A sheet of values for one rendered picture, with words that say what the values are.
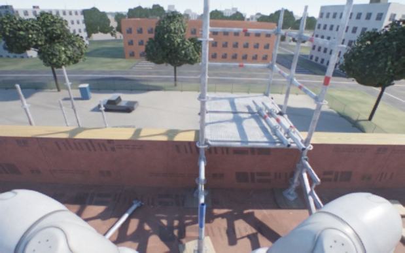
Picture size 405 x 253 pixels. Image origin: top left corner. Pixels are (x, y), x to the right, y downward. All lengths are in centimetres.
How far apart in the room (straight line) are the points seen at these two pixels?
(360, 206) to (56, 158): 280
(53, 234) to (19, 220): 12
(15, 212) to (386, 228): 74
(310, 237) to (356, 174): 275
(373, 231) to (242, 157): 193
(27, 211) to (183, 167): 202
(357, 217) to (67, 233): 54
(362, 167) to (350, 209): 259
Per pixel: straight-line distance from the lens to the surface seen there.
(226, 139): 214
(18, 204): 57
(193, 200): 248
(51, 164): 300
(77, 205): 278
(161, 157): 237
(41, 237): 44
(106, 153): 254
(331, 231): 44
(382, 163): 324
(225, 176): 252
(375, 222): 55
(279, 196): 271
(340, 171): 299
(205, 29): 171
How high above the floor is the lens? 189
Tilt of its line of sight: 29 degrees down
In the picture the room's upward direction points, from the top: 2 degrees clockwise
